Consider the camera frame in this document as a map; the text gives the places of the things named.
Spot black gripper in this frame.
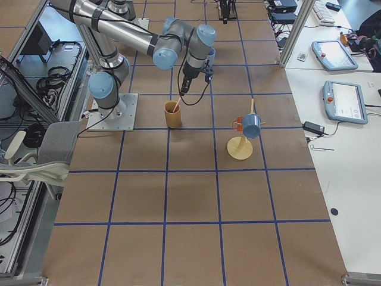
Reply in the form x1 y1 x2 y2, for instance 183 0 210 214
179 58 214 95

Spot light blue plastic cup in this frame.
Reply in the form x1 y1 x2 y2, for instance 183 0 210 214
207 47 216 66

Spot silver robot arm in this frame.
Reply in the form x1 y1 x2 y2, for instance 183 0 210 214
50 1 216 100

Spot orange cup on stand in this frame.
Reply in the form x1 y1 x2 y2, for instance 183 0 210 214
232 117 243 132

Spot blue cup on stand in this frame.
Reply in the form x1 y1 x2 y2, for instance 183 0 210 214
242 113 261 139

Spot round wooden cup stand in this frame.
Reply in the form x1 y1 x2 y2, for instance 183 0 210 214
227 98 256 160

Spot bamboo cylinder holder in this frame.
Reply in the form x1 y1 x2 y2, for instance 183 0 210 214
164 101 182 128

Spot black power adapter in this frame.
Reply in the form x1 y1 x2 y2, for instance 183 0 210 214
302 121 324 135

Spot allen key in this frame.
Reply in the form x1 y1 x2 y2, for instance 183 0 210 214
310 145 335 151

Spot teach pendant far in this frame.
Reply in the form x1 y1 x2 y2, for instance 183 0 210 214
311 40 358 71

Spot teach pendant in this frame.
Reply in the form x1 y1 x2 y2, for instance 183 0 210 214
311 40 358 71
323 80 368 125

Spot white keyboard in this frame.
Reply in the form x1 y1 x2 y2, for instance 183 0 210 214
311 1 335 26

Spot teach pendant near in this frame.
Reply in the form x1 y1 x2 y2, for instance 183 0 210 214
323 80 368 125

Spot grey office chair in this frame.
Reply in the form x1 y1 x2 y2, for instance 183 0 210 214
1 121 81 200

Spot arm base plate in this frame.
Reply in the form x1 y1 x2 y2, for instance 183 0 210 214
135 18 149 30
86 93 139 132

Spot aluminium frame post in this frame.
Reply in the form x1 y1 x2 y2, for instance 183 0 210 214
279 0 315 68

